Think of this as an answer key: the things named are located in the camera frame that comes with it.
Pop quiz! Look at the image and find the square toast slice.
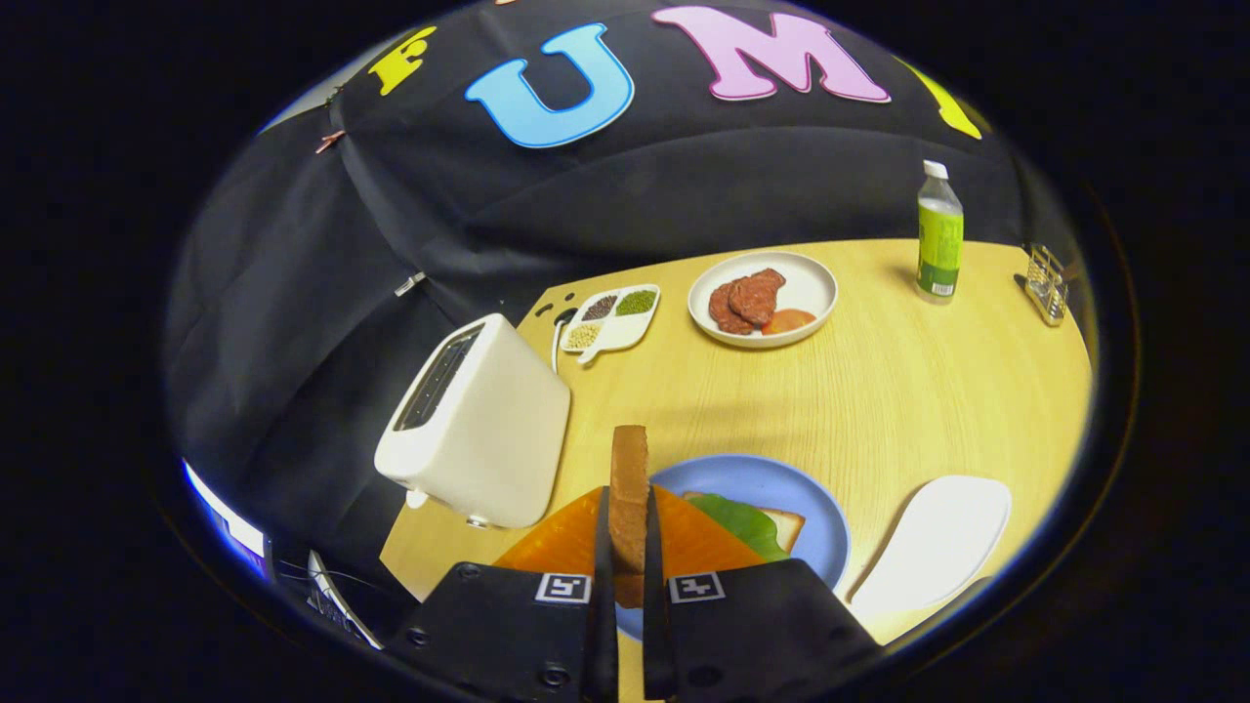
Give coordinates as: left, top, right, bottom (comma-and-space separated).
681, 491, 807, 555

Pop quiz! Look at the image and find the white divided bean dish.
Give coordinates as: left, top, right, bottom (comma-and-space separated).
560, 284, 662, 365

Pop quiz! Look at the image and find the white oval plate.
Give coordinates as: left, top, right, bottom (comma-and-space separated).
848, 476, 1013, 616

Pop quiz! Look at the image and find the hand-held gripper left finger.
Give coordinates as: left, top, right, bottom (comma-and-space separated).
391, 485, 619, 703

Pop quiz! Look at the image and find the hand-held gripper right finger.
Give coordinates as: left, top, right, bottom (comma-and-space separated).
642, 485, 885, 702

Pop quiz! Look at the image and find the blue round plate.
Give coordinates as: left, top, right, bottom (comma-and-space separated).
615, 454, 852, 641

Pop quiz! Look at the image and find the white toaster cable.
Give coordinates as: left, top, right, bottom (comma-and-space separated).
550, 310, 579, 375

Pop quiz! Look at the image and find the small wire rack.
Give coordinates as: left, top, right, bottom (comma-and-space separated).
1014, 243, 1070, 327

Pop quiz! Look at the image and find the green lettuce leaf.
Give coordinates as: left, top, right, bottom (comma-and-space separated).
688, 493, 790, 562

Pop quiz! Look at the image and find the green label plastic bottle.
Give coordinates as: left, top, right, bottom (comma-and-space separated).
916, 160, 965, 305

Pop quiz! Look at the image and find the lit computer screen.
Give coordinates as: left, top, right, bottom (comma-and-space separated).
181, 459, 270, 577

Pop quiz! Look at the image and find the white round plate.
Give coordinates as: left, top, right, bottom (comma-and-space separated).
687, 251, 840, 350

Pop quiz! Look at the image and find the brown crust bread slice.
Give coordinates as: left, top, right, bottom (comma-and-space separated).
607, 425, 650, 609

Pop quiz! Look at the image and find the white toaster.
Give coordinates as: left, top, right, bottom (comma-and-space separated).
374, 313, 572, 530

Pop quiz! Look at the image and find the black backdrop cloth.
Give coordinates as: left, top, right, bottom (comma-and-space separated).
164, 0, 1085, 577

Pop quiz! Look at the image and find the brown meat patty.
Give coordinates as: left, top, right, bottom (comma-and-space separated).
709, 281, 753, 336
728, 269, 787, 327

